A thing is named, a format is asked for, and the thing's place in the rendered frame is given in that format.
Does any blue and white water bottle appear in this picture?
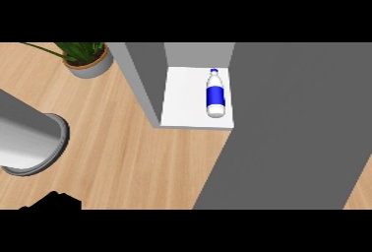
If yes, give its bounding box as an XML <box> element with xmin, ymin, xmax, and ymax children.
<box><xmin>205</xmin><ymin>68</ymin><xmax>227</xmax><ymax>119</ymax></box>

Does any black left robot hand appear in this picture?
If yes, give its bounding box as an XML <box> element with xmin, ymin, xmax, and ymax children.
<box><xmin>18</xmin><ymin>191</ymin><xmax>83</xmax><ymax>211</ymax></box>

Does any potted green plant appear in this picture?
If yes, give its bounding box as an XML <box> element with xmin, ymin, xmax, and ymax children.
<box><xmin>19</xmin><ymin>42</ymin><xmax>115</xmax><ymax>80</ymax></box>

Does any grey cabinet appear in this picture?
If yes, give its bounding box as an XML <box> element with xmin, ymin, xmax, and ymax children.
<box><xmin>106</xmin><ymin>42</ymin><xmax>236</xmax><ymax>131</ymax></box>

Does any silver metal pot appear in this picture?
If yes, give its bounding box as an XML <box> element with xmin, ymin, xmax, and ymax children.
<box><xmin>0</xmin><ymin>88</ymin><xmax>71</xmax><ymax>177</ymax></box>

